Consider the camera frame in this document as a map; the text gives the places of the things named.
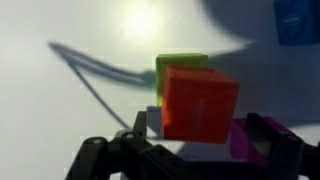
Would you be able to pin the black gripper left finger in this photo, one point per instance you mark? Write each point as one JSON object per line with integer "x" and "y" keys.
{"x": 126, "y": 156}

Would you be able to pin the yellow-green block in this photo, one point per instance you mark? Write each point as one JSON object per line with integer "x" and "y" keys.
{"x": 178, "y": 60}

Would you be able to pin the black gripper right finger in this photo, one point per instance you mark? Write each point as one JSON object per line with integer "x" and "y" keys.
{"x": 290, "y": 156}

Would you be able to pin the orange block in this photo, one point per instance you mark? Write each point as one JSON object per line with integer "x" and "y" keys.
{"x": 200, "y": 105}

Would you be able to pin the blue block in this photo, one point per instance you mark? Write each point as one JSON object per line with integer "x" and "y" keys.
{"x": 296, "y": 21}

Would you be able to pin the magenta block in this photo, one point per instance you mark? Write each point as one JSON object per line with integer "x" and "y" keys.
{"x": 243, "y": 143}

